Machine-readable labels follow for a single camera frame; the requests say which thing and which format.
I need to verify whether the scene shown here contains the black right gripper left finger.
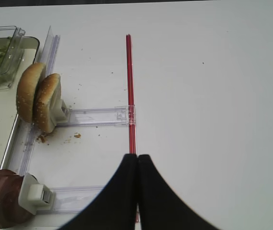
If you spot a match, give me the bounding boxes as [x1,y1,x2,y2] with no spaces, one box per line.
[61,154,137,230]

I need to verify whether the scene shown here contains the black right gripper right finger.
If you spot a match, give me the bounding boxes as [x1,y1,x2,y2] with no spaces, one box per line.
[138,155,216,230]

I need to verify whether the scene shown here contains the clear meat pusher track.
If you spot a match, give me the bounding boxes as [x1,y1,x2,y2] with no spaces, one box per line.
[37,186,104,215]

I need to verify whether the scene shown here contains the white meat pusher block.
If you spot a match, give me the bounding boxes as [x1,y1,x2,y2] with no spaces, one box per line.
[18,173,55,215]

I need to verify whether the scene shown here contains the bread crumb pieces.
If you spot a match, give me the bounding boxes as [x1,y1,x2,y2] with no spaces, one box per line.
[36,133,81,143]

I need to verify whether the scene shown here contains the sliced meat patties stack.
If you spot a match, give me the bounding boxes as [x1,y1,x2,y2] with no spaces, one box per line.
[0,169,34,229]

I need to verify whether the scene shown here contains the clear bun pusher track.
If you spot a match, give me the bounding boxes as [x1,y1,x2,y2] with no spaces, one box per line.
[57,105,136,127]

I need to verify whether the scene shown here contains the white bun pusher block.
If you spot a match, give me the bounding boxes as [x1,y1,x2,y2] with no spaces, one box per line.
[49,92,68,126]

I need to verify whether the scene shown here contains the sesame bun front half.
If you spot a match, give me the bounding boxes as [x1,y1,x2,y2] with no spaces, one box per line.
[34,73,61,133]

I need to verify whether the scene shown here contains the sesame bun half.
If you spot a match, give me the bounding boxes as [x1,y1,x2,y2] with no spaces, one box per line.
[34,73,61,133]
[16,62,46,123]

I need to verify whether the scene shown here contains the white metal tray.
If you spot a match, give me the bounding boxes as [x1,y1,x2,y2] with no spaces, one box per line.
[0,36,40,165]

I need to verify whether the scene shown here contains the sesame bun rear half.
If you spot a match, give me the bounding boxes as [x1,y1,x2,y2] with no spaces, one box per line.
[16,62,46,123]

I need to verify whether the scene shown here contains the clear plastic salad box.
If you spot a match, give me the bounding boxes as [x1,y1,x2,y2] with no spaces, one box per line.
[0,26,25,90]

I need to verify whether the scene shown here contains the right clear divider rail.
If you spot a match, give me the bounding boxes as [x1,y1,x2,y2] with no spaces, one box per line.
[8,30,61,175]

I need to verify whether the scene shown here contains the right red rail strip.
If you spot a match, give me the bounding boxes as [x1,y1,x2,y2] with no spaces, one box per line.
[125,34,139,223]

